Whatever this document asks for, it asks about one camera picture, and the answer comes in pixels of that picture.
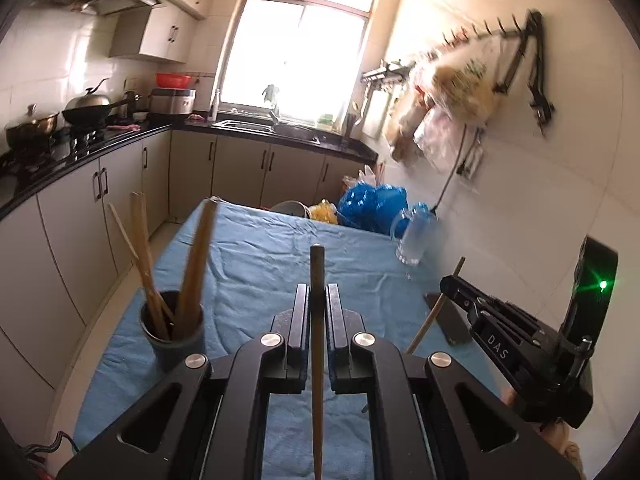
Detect black smartphone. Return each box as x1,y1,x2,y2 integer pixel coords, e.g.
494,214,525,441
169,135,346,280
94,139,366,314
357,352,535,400
436,297,472,347

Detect yellow plastic bag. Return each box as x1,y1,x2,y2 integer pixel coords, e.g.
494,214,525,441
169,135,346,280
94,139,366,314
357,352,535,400
308,200,338,226

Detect wooden chopstick two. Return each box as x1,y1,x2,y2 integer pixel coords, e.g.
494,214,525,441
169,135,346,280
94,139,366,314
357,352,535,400
107,203,175,322

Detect kitchen window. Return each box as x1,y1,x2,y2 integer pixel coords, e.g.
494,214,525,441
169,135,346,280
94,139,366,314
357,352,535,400
219,0,378,131

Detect wooden chopstick three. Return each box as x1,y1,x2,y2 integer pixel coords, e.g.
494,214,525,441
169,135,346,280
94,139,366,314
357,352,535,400
129,192,168,340

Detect hanging plastic bags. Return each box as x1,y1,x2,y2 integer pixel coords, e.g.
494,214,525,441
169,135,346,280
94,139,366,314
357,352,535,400
384,38,504,174

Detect dark chopstick holder cup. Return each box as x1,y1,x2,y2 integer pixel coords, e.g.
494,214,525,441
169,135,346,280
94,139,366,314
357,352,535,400
139,304,206,373

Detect blue plastic bag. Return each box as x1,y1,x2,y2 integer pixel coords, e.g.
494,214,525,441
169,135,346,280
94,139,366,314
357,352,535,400
336,182,408,235

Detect black wall hook rack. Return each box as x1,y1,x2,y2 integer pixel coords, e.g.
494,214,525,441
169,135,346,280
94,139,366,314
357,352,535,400
432,10,555,134

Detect clear glass mug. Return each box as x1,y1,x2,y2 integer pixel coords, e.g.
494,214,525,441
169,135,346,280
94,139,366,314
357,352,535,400
390,203,436,266

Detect blue table cloth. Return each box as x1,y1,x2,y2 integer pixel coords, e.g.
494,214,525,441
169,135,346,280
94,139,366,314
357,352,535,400
74,203,499,479

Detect red basin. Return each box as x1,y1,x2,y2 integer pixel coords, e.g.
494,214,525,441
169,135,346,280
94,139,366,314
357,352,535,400
155,73,192,89

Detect black power cable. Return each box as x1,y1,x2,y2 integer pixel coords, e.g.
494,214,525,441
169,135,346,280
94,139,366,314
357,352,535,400
429,123,469,217

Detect black wok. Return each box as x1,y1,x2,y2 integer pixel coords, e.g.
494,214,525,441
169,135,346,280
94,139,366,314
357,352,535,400
62,78,134,127

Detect wall power socket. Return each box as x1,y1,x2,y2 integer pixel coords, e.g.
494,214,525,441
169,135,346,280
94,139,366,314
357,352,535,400
457,128,485,180

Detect wooden chopstick one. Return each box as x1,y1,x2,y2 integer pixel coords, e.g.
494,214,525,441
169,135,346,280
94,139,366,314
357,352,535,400
309,244,326,480

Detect person's right hand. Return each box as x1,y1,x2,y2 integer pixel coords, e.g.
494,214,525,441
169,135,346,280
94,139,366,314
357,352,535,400
501,387,586,480

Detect kitchen cabinets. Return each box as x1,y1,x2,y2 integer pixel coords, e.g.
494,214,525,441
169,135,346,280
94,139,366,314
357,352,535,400
110,0,213,64
0,127,377,449

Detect steel cooking pot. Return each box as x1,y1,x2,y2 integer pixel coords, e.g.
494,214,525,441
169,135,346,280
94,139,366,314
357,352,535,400
6,103,60,151

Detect lower kitchen cabinets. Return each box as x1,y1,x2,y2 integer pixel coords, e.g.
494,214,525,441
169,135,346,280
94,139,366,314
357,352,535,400
0,127,377,449

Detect wooden chopstick six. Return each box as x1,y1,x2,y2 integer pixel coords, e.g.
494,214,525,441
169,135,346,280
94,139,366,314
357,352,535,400
361,256,466,414

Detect upper kitchen cabinets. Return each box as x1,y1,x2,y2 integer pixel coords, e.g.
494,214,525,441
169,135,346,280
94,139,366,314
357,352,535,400
110,0,213,64

